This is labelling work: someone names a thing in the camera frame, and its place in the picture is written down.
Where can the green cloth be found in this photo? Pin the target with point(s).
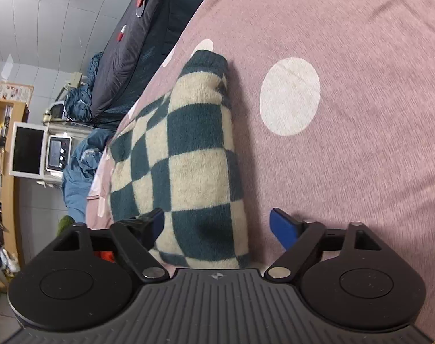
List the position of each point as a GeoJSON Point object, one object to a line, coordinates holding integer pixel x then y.
{"type": "Point", "coordinates": [64, 224]}

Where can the teal cream checkered fleece garment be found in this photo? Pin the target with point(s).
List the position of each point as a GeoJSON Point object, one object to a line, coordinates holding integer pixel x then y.
{"type": "Point", "coordinates": [188, 157]}

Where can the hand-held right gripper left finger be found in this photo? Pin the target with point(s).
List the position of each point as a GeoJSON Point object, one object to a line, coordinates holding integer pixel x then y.
{"type": "Point", "coordinates": [156, 222]}

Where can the white machine with screen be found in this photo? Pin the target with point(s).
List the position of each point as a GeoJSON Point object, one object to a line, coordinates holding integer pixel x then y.
{"type": "Point", "coordinates": [27, 150]}

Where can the blue duvet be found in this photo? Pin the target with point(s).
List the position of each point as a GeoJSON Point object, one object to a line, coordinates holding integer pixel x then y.
{"type": "Point", "coordinates": [77, 179]}

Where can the orange object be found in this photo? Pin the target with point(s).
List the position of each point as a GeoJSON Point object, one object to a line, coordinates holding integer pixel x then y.
{"type": "Point", "coordinates": [104, 255]}

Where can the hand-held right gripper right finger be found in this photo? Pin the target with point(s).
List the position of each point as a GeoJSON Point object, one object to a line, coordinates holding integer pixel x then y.
{"type": "Point", "coordinates": [282, 227]}

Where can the small white appliance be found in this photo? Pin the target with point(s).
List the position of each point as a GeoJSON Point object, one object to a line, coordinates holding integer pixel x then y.
{"type": "Point", "coordinates": [56, 109]}

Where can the wooden bookshelf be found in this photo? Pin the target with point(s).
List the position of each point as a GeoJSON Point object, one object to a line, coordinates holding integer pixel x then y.
{"type": "Point", "coordinates": [9, 193]}

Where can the wall poster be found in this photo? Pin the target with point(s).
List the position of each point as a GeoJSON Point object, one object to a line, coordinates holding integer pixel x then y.
{"type": "Point", "coordinates": [13, 91]}

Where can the small red packet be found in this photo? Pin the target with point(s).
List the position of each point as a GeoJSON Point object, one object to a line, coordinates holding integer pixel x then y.
{"type": "Point", "coordinates": [121, 35]}

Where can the pink polka-dot bed sheet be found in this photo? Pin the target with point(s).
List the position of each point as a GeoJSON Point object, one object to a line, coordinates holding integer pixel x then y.
{"type": "Point", "coordinates": [364, 96]}

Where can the crumpled blue blanket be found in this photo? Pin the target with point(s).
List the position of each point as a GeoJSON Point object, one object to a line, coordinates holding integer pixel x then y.
{"type": "Point", "coordinates": [79, 104]}

